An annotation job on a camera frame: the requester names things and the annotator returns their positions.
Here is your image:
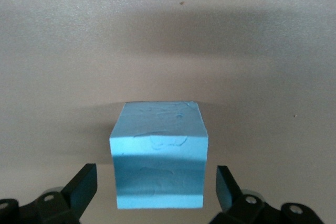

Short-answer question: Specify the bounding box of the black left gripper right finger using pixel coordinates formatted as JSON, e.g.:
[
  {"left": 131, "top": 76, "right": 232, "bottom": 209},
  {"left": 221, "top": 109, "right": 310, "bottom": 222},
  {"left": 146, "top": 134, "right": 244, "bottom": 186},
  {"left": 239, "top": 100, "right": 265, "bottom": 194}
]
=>
[{"left": 209, "top": 165, "right": 324, "bottom": 224}]

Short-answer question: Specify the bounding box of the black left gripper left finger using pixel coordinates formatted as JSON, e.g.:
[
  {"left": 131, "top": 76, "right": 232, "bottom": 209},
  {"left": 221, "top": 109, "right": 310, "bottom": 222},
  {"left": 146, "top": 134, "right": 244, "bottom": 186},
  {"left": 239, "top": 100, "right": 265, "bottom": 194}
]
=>
[{"left": 0, "top": 164, "right": 99, "bottom": 224}]

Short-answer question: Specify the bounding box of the blue foam block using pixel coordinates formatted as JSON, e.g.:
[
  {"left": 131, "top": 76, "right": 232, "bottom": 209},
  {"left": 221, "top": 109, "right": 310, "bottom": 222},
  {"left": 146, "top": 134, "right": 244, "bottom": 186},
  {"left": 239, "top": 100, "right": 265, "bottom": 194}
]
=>
[{"left": 108, "top": 100, "right": 209, "bottom": 210}]

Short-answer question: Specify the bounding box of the brown table cover mat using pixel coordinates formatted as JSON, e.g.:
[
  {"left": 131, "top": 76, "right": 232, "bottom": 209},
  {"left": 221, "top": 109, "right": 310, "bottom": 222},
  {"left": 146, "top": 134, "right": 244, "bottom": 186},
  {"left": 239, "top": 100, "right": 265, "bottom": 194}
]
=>
[{"left": 0, "top": 0, "right": 336, "bottom": 224}]

